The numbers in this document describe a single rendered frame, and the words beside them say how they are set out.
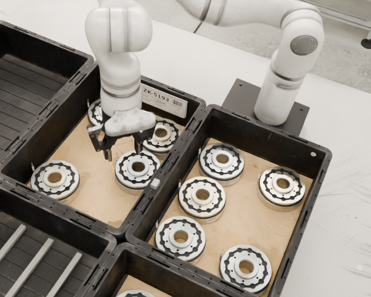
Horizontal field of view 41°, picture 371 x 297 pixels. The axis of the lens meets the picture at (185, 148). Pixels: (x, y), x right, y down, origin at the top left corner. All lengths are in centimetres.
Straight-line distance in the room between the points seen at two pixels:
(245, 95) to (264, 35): 153
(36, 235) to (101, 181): 18
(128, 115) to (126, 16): 19
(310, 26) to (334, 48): 181
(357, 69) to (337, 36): 28
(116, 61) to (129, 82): 4
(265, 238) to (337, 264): 23
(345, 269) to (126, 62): 71
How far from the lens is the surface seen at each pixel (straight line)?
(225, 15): 111
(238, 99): 138
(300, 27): 113
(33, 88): 135
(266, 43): 285
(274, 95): 127
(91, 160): 117
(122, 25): 79
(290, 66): 120
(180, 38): 168
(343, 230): 131
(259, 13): 116
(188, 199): 107
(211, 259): 104
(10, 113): 130
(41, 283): 103
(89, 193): 112
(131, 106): 90
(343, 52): 293
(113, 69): 84
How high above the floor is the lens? 176
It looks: 51 degrees down
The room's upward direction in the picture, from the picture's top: 6 degrees clockwise
